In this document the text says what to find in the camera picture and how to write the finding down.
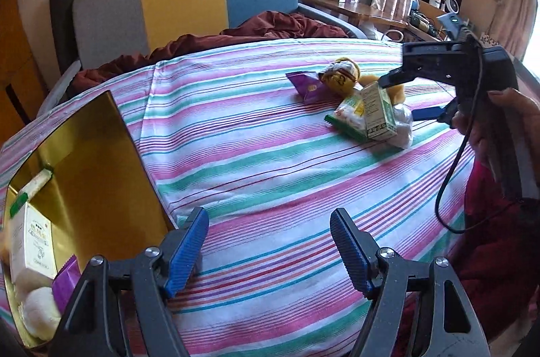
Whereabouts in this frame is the person's right hand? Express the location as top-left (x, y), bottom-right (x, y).
top-left (449, 87), bottom-right (540, 172)

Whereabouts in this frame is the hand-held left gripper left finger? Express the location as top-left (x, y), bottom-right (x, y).
top-left (48, 207), bottom-right (210, 357)

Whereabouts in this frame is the black cable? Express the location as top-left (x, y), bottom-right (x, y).
top-left (434, 25), bottom-right (526, 233)

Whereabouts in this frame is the brown ball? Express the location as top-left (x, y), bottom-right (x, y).
top-left (318, 59), bottom-right (363, 94)

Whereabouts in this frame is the black rolled mat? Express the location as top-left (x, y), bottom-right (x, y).
top-left (50, 0), bottom-right (79, 73)

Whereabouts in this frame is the white bed rail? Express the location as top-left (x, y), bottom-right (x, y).
top-left (36, 59), bottom-right (83, 117)

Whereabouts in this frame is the small green box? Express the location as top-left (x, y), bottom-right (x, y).
top-left (359, 82), bottom-right (399, 142)

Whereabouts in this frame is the gold tin box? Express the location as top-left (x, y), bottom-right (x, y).
top-left (0, 90), bottom-right (176, 349)

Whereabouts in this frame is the tall white box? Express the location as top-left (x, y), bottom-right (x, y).
top-left (7, 202), bottom-right (57, 284)

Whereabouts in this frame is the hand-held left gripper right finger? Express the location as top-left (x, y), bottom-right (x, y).
top-left (330, 207), bottom-right (492, 357)

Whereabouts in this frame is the grey bed frame rail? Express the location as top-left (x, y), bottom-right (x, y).
top-left (297, 2), bottom-right (376, 39)

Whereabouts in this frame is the green snack packet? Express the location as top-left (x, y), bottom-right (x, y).
top-left (324, 93), bottom-right (372, 142)
top-left (8, 168), bottom-right (55, 214)

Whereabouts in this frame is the person's red clothing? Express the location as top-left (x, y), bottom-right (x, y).
top-left (397, 158), bottom-right (540, 357)

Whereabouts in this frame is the dark red blanket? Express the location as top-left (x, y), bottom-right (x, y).
top-left (70, 11), bottom-right (351, 96)

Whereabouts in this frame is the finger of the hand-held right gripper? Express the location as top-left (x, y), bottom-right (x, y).
top-left (411, 99), bottom-right (458, 125)
top-left (377, 68), bottom-right (418, 90)

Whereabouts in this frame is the wooden wardrobe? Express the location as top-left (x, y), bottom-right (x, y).
top-left (0, 0), bottom-right (47, 142)

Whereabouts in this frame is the purple snack packet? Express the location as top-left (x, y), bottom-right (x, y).
top-left (51, 255), bottom-right (83, 315)
top-left (286, 70), bottom-right (327, 104)

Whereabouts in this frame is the white plastic-wrapped ball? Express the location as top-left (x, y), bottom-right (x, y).
top-left (390, 104), bottom-right (414, 150)

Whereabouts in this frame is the striped bed cloth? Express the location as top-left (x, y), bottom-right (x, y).
top-left (0, 37), bottom-right (513, 357)

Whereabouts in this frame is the wooden side table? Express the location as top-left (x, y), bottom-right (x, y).
top-left (300, 0), bottom-right (443, 43)

